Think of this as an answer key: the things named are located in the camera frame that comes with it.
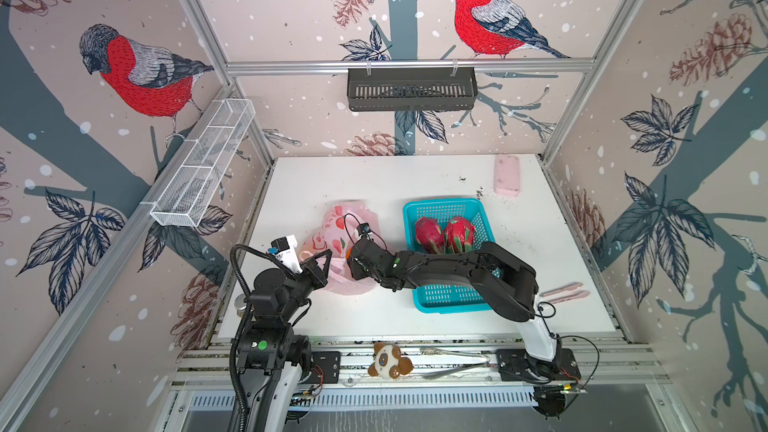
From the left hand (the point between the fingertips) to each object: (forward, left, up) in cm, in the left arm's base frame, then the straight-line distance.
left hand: (331, 253), depth 71 cm
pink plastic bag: (+13, 0, -6) cm, 14 cm away
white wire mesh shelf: (+21, +36, +10) cm, 43 cm away
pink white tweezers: (-1, -68, -20) cm, 71 cm away
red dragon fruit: (+13, -27, -14) cm, 33 cm away
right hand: (+6, -3, -19) cm, 20 cm away
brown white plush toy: (-20, -14, -18) cm, 31 cm away
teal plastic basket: (-3, -31, -21) cm, 38 cm away
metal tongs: (-22, -27, -21) cm, 41 cm away
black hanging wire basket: (+59, -22, +8) cm, 64 cm away
